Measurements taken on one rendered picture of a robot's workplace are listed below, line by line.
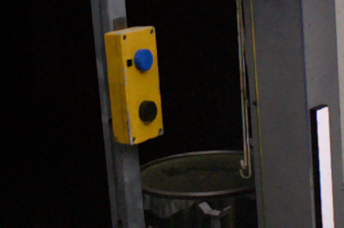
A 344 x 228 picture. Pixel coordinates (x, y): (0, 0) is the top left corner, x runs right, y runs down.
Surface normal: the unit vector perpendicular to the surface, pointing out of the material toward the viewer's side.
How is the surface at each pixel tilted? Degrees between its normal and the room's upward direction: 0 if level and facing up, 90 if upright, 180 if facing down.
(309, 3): 90
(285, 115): 90
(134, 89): 90
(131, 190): 90
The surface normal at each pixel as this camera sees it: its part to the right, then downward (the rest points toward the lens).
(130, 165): 0.75, 0.04
